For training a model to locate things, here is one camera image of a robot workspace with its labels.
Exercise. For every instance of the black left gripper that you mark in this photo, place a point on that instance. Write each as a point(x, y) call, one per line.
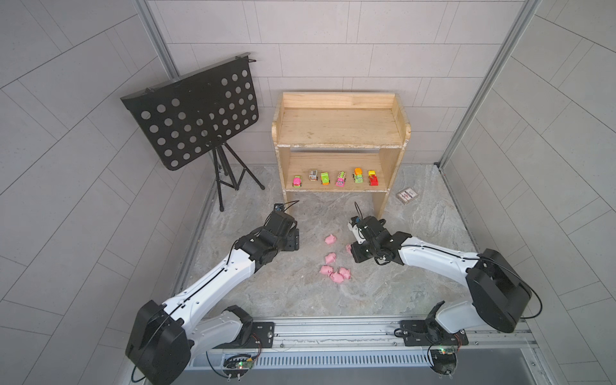
point(293, 239)

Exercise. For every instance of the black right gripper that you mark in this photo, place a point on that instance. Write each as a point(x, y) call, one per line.
point(355, 254)

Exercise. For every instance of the pink toy pig top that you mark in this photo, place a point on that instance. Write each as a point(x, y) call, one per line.
point(331, 239)

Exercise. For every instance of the red yellow toy truck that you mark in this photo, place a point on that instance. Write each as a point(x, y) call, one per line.
point(373, 178)

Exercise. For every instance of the orange green mixer truck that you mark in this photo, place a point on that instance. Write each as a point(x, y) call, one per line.
point(358, 175)

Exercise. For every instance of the pink green block toy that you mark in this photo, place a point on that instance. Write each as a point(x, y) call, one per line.
point(341, 179)

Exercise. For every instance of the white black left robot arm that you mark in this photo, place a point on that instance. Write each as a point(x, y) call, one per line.
point(166, 336)

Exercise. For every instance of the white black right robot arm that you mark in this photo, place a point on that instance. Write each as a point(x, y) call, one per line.
point(496, 295)

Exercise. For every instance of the small card box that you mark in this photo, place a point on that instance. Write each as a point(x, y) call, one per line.
point(407, 195)

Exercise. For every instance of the pink toy pig bottom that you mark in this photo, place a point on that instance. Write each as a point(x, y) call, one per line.
point(337, 278)

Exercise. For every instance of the wooden two-tier shelf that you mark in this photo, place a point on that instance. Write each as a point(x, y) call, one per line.
point(340, 131)

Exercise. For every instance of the right controller board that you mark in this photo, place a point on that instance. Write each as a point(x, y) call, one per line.
point(444, 362)

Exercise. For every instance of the controller board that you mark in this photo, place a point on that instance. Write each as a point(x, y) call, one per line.
point(239, 363)
point(444, 362)

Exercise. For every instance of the left controller board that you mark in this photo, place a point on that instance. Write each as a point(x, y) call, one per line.
point(239, 363)

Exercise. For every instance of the black perforated music stand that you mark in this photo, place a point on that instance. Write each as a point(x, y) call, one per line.
point(199, 113)

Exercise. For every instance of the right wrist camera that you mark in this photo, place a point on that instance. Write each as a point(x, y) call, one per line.
point(354, 228)

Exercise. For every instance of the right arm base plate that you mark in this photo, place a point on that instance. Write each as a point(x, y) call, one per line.
point(421, 333)

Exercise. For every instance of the aluminium mounting rail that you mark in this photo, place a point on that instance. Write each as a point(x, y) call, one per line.
point(339, 334)

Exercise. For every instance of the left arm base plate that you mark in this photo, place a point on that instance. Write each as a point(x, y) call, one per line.
point(261, 335)

